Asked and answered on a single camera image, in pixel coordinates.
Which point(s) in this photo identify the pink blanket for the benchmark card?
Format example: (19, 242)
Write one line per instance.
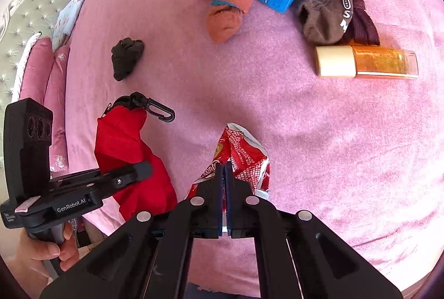
(277, 111)

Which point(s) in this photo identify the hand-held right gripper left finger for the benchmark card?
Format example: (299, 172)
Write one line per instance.
(218, 188)

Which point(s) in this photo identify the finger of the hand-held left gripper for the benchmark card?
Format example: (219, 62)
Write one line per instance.
(128, 175)

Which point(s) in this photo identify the orange bottle with cream cap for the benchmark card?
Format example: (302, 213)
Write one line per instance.
(378, 61)

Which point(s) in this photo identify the tufted grey-green headboard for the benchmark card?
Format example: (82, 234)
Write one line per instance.
(31, 7)

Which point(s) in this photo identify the black sock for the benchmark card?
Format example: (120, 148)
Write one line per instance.
(125, 57)

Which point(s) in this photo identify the rolled orange-brown socks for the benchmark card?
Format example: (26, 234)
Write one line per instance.
(227, 12)

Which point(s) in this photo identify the red fabric bag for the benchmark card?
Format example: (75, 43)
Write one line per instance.
(131, 146)

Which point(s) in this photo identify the grey-brown sock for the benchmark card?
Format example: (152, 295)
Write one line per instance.
(324, 14)

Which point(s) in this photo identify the dark purple lace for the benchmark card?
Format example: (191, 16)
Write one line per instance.
(362, 19)

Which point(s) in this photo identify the red snack wrapper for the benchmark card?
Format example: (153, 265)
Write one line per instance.
(248, 153)

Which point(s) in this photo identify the person's left hand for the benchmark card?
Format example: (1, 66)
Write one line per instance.
(52, 250)

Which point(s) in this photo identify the light blue floral pillow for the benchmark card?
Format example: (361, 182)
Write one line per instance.
(69, 16)

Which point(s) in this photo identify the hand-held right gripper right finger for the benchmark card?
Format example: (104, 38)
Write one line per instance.
(228, 188)

